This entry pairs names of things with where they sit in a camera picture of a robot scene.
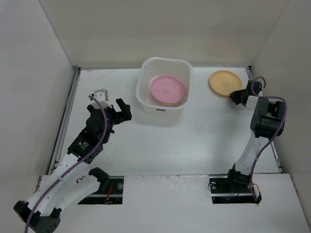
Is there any metal table edge rail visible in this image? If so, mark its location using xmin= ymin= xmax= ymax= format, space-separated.
xmin=43 ymin=66 xmax=81 ymax=175

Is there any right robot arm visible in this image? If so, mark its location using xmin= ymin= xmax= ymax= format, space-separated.
xmin=225 ymin=81 xmax=288 ymax=192

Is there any yellow plate on right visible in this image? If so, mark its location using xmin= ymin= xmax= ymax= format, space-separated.
xmin=209 ymin=70 xmax=242 ymax=96

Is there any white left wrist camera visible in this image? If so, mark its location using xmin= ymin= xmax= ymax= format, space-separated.
xmin=91 ymin=89 xmax=111 ymax=109

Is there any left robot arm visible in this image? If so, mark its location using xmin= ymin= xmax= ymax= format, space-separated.
xmin=14 ymin=95 xmax=132 ymax=233

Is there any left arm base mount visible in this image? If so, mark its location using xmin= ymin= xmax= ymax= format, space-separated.
xmin=78 ymin=176 xmax=124 ymax=205

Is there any white plastic bin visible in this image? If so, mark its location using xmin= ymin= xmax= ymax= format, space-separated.
xmin=136 ymin=57 xmax=193 ymax=118

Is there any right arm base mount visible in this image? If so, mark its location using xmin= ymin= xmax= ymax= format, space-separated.
xmin=207 ymin=176 xmax=262 ymax=204

